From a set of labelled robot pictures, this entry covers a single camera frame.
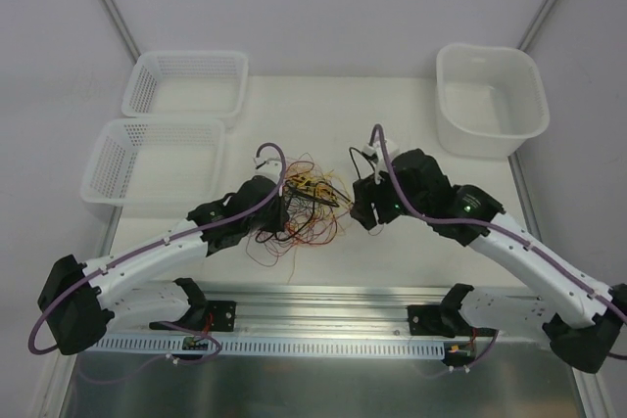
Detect red yellow wires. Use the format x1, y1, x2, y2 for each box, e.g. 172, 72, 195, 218
242, 151, 362, 285

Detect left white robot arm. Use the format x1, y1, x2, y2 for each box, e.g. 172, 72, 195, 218
27, 175, 287, 355

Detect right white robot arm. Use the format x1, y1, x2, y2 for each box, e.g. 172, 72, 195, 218
350, 144, 626, 374

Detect white perforated basket near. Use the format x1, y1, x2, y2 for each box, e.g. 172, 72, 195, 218
79, 116, 225, 207

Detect white perforated basket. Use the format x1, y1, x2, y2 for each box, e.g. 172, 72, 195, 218
79, 116, 225, 207
121, 50, 249, 127

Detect white solid tub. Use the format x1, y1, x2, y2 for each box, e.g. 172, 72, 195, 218
436, 43, 550, 159

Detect white perforated basket far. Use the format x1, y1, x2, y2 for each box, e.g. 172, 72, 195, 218
121, 50, 249, 127

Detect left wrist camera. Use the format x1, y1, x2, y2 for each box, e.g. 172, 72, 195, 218
254, 157, 286, 184

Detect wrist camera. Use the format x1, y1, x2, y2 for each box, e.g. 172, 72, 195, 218
254, 157, 286, 184
362, 141, 401, 184

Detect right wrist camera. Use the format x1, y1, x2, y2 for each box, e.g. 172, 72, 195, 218
362, 141, 401, 184

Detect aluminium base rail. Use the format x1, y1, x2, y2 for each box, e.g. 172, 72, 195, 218
97, 280, 545, 341

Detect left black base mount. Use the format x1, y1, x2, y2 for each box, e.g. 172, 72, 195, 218
172, 300, 237, 333

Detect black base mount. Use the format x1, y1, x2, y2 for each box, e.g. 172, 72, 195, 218
172, 300, 237, 333
407, 304, 472, 338

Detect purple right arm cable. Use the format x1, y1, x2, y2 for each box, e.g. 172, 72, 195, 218
369, 123, 627, 360

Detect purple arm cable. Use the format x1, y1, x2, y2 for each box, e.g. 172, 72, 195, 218
27, 142, 288, 355
369, 123, 627, 360

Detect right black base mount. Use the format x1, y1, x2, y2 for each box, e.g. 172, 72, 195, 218
407, 304, 472, 338

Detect white slotted cable duct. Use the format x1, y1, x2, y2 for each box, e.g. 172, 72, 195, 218
89, 334, 445, 361

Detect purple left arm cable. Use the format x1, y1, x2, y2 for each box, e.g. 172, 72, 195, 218
27, 142, 288, 355

